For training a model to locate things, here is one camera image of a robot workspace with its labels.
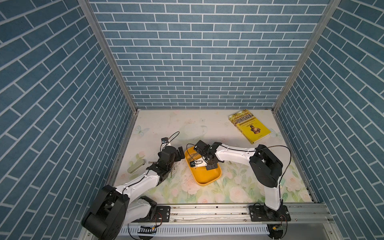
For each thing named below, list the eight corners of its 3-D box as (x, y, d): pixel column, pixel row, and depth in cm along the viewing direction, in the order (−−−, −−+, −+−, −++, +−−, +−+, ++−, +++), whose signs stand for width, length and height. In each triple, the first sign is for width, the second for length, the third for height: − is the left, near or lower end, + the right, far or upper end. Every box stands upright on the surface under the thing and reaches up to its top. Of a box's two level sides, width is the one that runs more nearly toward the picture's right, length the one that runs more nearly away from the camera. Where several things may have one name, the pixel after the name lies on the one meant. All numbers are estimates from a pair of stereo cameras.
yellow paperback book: (251, 144, 102) (253, 141, 100) (227, 118, 118) (228, 115, 115) (269, 134, 108) (270, 131, 105) (244, 110, 123) (245, 108, 121)
